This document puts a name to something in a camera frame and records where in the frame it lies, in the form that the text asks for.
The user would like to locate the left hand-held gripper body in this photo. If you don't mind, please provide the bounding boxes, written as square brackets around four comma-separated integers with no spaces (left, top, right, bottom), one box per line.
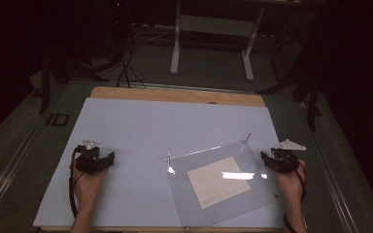
[74,139,103,176]

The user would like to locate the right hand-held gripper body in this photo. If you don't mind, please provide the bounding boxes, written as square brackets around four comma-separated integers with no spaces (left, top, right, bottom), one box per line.
[272,139,307,175]

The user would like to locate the picture card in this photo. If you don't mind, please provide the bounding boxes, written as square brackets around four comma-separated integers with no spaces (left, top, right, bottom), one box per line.
[186,156,253,210]

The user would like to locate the clear acrylic photo frame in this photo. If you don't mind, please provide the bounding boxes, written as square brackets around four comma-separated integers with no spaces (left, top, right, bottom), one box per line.
[162,132,282,228]

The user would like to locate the person's right hand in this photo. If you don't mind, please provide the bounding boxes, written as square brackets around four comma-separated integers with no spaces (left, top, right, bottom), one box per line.
[274,158,307,203]

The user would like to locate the person's left hand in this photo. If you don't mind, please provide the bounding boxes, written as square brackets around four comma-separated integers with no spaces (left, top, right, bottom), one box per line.
[72,163,109,207]

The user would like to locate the light blue table mat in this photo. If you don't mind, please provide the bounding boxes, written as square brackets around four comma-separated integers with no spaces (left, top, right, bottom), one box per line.
[32,96,287,229]

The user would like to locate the black metal stand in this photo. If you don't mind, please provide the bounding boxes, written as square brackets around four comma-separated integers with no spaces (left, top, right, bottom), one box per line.
[257,13,323,132]

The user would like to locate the wooden table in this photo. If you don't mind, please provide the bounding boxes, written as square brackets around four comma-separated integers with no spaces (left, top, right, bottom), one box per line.
[40,85,305,233]

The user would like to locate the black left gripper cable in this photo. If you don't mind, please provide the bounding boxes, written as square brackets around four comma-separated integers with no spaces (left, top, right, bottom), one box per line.
[68,147,85,219]

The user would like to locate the aluminium floor rail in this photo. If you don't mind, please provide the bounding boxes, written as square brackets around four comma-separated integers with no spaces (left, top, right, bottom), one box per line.
[294,100,359,233]
[122,82,257,95]
[0,111,48,222]

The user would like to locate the black rectangular floor bracket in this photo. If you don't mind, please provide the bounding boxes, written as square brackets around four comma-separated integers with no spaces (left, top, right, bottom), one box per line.
[46,113,70,127]

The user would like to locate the black floor cables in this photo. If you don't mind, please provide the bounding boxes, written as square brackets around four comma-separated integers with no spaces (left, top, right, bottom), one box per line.
[116,38,148,89]

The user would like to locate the white floor cable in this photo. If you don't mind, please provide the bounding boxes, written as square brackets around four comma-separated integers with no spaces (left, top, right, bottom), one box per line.
[133,29,177,46]

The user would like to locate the white metal desk frame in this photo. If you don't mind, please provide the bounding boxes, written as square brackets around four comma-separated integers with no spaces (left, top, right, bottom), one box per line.
[169,0,266,83]

